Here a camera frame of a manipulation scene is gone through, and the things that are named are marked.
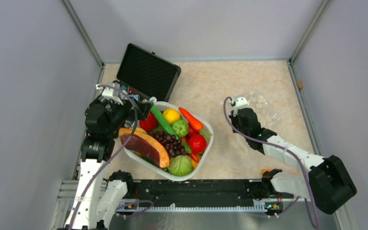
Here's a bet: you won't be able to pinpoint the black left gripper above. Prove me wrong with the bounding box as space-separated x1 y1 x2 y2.
104 95 154 135

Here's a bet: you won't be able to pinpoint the clear zip top bag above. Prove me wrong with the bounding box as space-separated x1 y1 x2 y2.
246 90 281 128

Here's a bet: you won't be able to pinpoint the yellow toy lemon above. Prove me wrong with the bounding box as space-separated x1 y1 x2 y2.
162 108 181 125

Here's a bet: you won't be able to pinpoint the green toy cucumber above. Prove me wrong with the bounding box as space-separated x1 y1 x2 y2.
150 104 178 137

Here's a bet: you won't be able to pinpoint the small green toy cabbage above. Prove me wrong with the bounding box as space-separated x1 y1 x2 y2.
172 120 189 138

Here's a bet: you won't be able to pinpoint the orange toy carrot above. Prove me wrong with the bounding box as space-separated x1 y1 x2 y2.
178 107 204 131

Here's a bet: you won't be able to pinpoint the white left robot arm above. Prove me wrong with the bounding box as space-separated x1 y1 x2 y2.
62 81 152 230

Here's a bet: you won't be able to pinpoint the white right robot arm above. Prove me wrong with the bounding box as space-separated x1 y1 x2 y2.
223 96 357 214

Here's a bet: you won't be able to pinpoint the red toy bell pepper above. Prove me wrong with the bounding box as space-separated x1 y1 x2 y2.
139 112 159 132

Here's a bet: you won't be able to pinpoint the black foam-lined case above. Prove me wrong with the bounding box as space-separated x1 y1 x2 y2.
116 43 181 102

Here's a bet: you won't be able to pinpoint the green toy lettuce leaf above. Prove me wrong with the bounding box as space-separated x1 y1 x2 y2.
199 128 213 142

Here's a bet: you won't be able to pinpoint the purple toy grapes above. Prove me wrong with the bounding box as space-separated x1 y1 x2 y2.
149 131 187 157

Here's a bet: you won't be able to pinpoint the small red toy tomato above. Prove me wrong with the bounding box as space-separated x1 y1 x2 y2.
187 124 199 137

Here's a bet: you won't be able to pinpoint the red toy chili pepper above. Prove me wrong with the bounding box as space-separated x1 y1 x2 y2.
188 153 201 163

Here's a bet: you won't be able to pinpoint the large green toy cabbage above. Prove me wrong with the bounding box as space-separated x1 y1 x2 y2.
167 155 193 176

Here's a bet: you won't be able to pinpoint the white plastic basket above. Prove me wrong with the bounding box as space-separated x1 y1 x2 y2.
119 102 214 182

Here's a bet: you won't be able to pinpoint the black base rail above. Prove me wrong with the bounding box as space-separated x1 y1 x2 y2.
124 179 281 208

